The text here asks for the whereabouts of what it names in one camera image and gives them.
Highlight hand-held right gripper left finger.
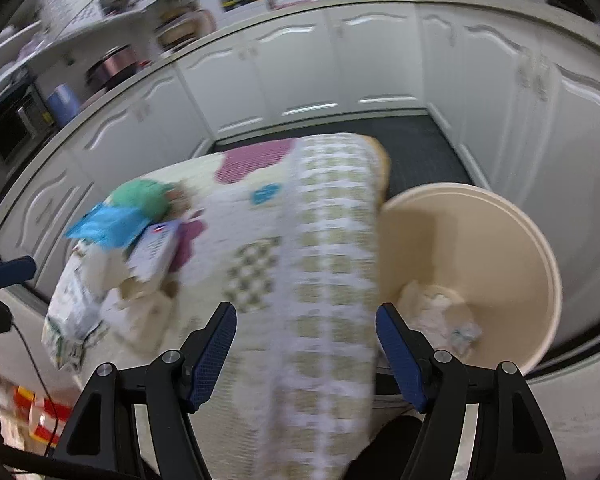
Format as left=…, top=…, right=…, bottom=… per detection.
left=52, top=301, right=238, bottom=480

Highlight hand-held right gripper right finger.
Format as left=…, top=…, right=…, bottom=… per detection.
left=375, top=302, right=566, bottom=480

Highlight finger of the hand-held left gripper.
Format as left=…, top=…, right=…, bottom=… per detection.
left=0, top=255, right=37, bottom=288

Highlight white paper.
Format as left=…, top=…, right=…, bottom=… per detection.
left=397, top=282, right=483, bottom=358

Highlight white printed packet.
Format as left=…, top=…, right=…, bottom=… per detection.
left=41, top=245, right=112, bottom=372

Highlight blue plastic packet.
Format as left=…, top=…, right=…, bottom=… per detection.
left=65, top=202, right=153, bottom=252

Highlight white cardboard box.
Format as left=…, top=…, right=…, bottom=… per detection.
left=127, top=220, right=183, bottom=282

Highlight beige plastic bin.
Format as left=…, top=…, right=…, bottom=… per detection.
left=378, top=182, right=564, bottom=376

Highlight green cloth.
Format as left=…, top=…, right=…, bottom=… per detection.
left=105, top=180, right=177, bottom=222

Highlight person's dark trouser leg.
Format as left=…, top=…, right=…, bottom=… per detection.
left=346, top=414, right=424, bottom=480

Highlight red yellow packaging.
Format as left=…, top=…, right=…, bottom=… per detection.
left=12, top=385, right=73, bottom=443

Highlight black microwave oven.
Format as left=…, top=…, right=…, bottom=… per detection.
left=0, top=80, right=48, bottom=167

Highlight blue container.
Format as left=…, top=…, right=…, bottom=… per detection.
left=47, top=85, right=81, bottom=129

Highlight wooden table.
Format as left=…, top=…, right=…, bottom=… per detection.
left=365, top=135, right=394, bottom=207

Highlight black floor mat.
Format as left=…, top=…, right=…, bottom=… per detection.
left=215, top=112, right=473, bottom=196

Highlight silver cooking pot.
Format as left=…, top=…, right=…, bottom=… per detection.
left=85, top=45, right=144, bottom=94

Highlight stack of bowls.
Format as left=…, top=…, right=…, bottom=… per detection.
left=155, top=0, right=219, bottom=52

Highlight white kitchen cabinets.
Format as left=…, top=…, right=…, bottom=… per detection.
left=0, top=2, right=600, bottom=361

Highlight black cable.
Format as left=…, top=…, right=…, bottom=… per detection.
left=10, top=327, right=62, bottom=456

